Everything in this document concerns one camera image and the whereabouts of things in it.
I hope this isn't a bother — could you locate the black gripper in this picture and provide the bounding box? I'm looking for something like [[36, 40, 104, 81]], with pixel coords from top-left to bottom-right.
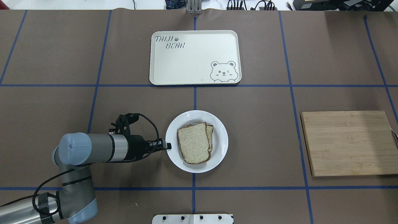
[[127, 135, 172, 159]]

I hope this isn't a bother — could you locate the bread slice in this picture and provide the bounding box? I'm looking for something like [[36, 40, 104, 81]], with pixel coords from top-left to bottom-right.
[[177, 122, 211, 165], [206, 125, 214, 152]]

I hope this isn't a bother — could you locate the white round plate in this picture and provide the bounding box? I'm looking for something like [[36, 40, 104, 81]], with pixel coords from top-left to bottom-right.
[[165, 110, 229, 173]]

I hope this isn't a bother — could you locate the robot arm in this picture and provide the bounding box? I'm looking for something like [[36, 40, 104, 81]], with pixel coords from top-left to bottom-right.
[[1, 133, 171, 224]]

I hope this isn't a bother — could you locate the cream bear serving tray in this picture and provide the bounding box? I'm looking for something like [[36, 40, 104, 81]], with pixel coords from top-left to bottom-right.
[[149, 30, 243, 86]]

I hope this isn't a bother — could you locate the wooden cutting board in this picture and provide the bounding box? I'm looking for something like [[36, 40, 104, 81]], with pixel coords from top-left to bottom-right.
[[300, 110, 398, 177]]

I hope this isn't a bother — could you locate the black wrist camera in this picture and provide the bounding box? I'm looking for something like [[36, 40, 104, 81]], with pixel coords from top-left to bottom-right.
[[109, 113, 139, 136]]

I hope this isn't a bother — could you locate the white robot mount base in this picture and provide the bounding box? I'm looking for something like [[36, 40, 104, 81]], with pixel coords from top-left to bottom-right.
[[152, 214, 234, 224]]

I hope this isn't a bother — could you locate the aluminium frame post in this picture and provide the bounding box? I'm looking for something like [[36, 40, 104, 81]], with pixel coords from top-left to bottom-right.
[[185, 0, 203, 16]]

